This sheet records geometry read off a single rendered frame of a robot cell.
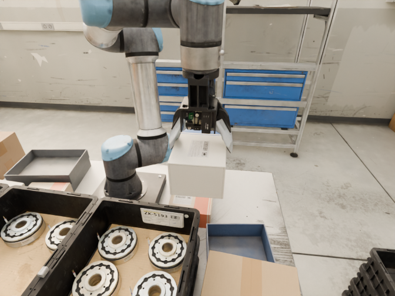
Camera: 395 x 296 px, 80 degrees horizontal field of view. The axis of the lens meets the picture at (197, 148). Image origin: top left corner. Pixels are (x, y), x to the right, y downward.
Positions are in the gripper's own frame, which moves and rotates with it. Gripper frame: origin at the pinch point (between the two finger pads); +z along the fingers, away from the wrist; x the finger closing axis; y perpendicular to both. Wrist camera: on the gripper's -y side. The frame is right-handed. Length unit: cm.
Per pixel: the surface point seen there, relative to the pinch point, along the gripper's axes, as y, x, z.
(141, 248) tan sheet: 10.4, -15.3, 27.7
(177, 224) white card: 4.4, -6.0, 23.4
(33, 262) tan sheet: 17, -43, 28
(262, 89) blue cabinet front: -167, 41, 41
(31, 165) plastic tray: -30, -83, 36
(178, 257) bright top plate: 13.7, -4.2, 24.7
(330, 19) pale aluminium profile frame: -166, 83, -16
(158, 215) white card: 4.1, -11.6, 20.8
